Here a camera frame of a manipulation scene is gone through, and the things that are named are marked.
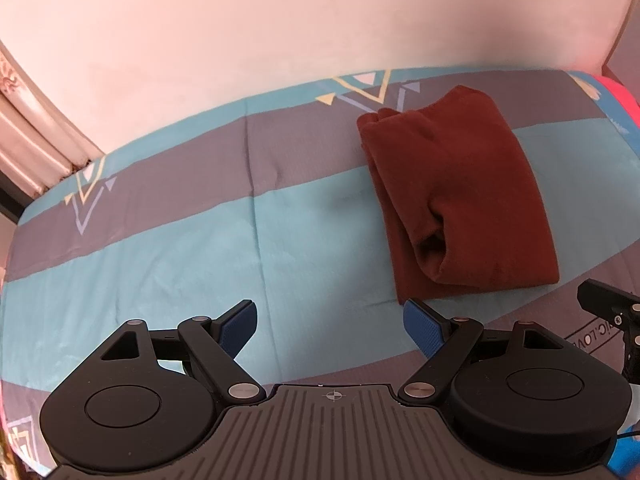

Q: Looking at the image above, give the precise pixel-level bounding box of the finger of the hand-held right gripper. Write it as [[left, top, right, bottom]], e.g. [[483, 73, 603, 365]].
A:
[[577, 280, 640, 381]]

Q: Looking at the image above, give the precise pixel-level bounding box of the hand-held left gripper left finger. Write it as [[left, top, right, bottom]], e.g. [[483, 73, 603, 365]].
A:
[[99, 300, 267, 405]]

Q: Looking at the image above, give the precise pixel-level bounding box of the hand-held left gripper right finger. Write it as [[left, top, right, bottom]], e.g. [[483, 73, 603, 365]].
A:
[[398, 298, 562, 406]]

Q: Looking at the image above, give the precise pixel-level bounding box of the dark red sweater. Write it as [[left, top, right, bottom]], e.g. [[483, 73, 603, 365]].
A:
[[356, 85, 561, 307]]

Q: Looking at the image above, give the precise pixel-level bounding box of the blue grey patterned bed sheet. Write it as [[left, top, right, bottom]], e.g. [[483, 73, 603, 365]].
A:
[[0, 67, 640, 479]]

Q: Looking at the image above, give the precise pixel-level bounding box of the pink cloth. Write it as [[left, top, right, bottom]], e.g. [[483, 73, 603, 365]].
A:
[[592, 74, 640, 128]]

